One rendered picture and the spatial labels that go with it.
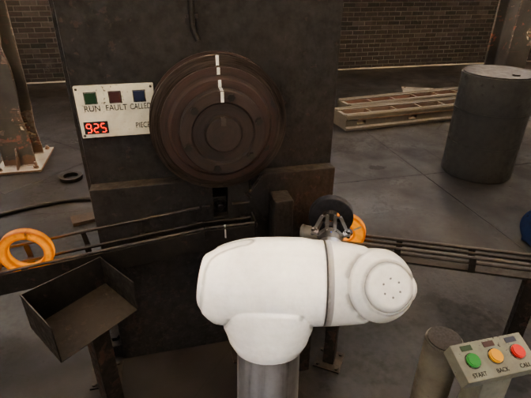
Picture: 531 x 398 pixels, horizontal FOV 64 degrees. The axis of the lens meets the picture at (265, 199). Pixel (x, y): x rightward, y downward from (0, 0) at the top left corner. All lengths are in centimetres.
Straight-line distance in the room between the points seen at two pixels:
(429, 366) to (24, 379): 168
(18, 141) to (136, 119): 281
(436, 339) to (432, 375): 13
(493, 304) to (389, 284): 209
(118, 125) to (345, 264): 116
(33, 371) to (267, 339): 175
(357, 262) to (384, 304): 7
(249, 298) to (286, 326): 7
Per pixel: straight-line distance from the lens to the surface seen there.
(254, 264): 61
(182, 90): 142
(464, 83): 394
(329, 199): 146
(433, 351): 156
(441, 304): 255
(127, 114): 160
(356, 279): 60
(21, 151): 437
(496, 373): 145
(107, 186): 169
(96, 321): 150
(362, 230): 163
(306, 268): 61
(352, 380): 207
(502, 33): 562
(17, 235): 173
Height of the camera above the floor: 158
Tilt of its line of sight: 28 degrees down
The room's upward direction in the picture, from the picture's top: straight up
